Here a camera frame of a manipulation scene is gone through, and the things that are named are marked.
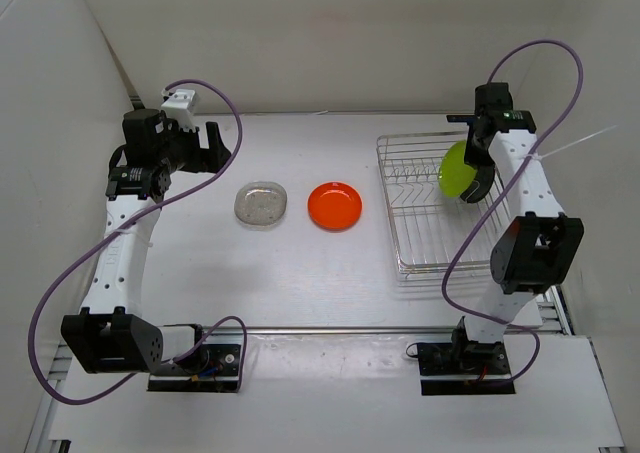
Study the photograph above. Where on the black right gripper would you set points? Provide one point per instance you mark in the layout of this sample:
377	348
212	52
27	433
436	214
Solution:
470	156

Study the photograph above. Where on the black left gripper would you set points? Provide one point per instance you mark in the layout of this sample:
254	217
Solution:
204	158

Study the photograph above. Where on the smoky grey glass plate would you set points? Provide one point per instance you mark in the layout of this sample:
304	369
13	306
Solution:
261	204

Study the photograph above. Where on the black plastic plate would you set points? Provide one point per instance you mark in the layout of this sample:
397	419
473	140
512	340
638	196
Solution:
480	185

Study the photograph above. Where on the lime green plastic plate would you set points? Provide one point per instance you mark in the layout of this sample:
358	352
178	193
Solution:
455	176

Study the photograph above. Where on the orange plastic plate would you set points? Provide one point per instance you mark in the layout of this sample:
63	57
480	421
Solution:
334	206

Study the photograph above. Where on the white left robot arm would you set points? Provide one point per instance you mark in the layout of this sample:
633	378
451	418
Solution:
109	334

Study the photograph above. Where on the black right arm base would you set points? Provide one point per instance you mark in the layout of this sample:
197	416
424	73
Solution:
444	373

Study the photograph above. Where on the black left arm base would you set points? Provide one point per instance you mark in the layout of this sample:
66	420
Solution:
214	368

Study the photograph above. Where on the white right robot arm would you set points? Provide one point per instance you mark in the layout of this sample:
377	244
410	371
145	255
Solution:
537	248

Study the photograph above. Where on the dark blue table label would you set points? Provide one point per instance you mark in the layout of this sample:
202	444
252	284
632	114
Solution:
459	118

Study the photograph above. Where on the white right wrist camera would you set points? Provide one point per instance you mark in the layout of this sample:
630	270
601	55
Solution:
180	106

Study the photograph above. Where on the metal wire dish rack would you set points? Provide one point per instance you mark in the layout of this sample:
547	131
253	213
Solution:
427	227

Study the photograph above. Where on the aluminium frame rail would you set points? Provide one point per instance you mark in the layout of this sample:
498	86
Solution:
553	314

